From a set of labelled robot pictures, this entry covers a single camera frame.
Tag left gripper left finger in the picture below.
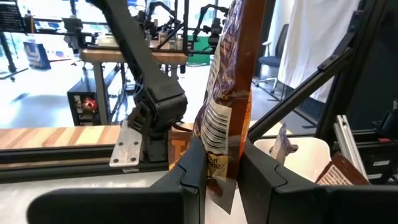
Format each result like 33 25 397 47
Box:
27 138 208 224

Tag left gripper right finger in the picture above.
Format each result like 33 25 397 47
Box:
237 139 398 224

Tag brown orange spice packet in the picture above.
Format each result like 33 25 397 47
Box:
315 151 371 187
192 0 267 215
269 123 300 166

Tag brown cardboard box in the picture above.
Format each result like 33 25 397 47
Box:
167 123 196 171

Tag white plastic storage bin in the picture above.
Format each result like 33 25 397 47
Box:
253 136 333 184

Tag silver aluminium extrusion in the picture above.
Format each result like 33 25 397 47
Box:
333 114 370 180

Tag black computer tower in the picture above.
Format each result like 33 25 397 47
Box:
67 86 101 127

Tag dark office chair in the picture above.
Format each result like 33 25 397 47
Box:
254 23 290 95

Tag green background container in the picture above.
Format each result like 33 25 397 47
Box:
186 35 215 66

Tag wooden background workbench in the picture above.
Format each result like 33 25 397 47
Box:
80 48 188 125

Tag white hanging curtain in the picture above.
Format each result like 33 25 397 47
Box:
275 0 361 103

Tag dark blue box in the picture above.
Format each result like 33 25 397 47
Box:
23 41 52 71

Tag black background monitor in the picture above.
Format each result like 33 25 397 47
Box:
0 2 25 34

